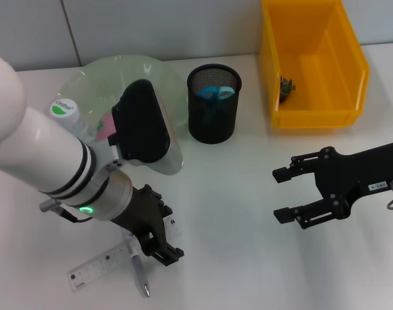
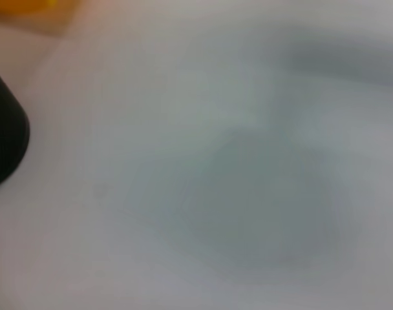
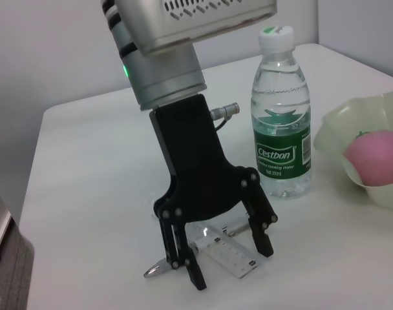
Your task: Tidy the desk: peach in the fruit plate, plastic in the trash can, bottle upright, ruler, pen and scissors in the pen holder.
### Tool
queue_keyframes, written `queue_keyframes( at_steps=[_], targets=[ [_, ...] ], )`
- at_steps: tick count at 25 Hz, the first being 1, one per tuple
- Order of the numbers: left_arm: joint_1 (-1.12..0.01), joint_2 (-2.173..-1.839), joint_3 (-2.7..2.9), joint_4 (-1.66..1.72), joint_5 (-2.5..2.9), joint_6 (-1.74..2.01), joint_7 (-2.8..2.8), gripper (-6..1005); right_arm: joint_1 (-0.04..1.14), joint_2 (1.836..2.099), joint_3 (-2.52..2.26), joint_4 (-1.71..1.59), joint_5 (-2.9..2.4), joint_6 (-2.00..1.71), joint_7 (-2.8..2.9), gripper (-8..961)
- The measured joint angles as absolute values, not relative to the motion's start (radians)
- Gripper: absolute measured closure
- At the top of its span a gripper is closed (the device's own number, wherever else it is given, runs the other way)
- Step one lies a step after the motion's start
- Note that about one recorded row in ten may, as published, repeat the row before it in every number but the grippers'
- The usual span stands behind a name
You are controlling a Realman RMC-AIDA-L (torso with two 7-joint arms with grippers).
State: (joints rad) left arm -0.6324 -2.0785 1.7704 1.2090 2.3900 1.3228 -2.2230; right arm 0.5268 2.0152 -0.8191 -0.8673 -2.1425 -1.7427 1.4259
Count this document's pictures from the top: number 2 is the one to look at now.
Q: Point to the black mesh pen holder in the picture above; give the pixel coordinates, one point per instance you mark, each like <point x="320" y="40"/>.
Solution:
<point x="6" y="135"/>

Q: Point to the yellow plastic bin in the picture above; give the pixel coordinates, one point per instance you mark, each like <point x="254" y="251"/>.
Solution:
<point x="22" y="4"/>

